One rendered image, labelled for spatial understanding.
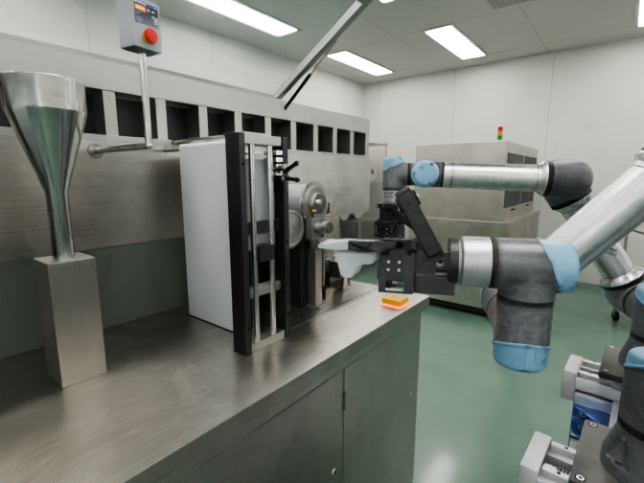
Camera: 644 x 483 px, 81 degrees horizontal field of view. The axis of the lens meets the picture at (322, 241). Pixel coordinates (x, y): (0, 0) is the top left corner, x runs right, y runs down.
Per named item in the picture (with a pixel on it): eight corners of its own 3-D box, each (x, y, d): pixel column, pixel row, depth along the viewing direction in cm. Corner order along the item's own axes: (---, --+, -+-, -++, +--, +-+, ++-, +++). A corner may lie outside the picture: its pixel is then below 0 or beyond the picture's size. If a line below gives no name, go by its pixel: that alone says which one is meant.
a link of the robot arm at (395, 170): (408, 155, 121) (381, 156, 124) (406, 191, 123) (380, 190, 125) (409, 157, 129) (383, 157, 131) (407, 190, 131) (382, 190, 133)
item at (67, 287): (53, 398, 77) (13, 102, 67) (31, 376, 85) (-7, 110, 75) (124, 371, 87) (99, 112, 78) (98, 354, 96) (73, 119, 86)
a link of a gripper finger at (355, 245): (347, 250, 56) (407, 253, 55) (347, 241, 56) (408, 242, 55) (348, 249, 61) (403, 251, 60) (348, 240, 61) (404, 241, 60)
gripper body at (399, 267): (373, 291, 57) (457, 298, 54) (375, 235, 57) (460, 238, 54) (379, 285, 65) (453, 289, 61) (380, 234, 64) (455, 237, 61)
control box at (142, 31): (138, 43, 78) (134, -10, 76) (119, 49, 81) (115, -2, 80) (168, 53, 84) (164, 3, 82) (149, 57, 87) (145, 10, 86)
